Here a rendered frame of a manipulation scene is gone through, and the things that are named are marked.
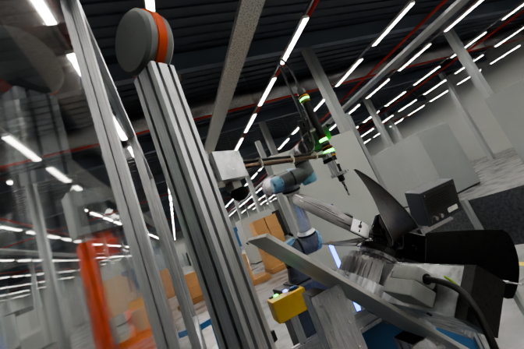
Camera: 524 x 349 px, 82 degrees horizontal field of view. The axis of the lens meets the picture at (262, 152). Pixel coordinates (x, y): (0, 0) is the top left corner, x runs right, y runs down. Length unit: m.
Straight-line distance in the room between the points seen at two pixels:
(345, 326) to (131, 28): 0.95
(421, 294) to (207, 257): 0.49
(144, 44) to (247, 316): 0.59
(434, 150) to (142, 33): 10.78
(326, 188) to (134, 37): 2.71
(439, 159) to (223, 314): 10.76
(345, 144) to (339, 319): 2.69
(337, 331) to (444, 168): 10.40
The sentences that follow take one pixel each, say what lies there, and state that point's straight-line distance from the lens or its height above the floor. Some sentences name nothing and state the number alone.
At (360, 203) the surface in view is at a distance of 3.38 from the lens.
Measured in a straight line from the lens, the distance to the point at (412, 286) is 0.81.
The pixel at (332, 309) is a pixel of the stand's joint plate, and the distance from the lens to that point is 0.97.
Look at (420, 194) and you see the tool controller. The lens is 1.82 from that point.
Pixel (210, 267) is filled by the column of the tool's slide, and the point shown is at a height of 1.35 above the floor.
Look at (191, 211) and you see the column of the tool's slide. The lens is 0.62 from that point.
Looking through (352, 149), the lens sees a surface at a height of 1.78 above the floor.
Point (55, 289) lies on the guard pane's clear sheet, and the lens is 0.22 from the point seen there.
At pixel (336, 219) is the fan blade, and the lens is 1.12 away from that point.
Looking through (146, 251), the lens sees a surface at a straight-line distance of 0.62.
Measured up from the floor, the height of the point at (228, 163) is 1.55.
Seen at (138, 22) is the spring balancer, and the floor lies 1.89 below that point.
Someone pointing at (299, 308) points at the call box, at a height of 1.00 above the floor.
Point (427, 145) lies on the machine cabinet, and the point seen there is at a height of 1.75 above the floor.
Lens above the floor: 1.39
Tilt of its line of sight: 13 degrees up
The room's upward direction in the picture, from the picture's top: 22 degrees counter-clockwise
